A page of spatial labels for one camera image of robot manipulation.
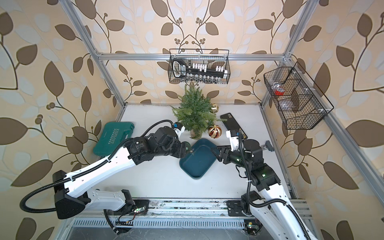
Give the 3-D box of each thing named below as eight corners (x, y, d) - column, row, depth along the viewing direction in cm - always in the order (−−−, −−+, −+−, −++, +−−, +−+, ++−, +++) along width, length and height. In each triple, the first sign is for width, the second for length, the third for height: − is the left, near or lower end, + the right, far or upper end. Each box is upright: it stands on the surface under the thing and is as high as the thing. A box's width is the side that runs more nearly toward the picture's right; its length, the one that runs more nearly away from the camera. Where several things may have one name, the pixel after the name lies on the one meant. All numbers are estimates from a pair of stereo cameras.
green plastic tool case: (94, 157, 96) (88, 152, 90) (108, 128, 111) (104, 122, 106) (125, 157, 96) (120, 152, 90) (135, 128, 111) (131, 122, 106)
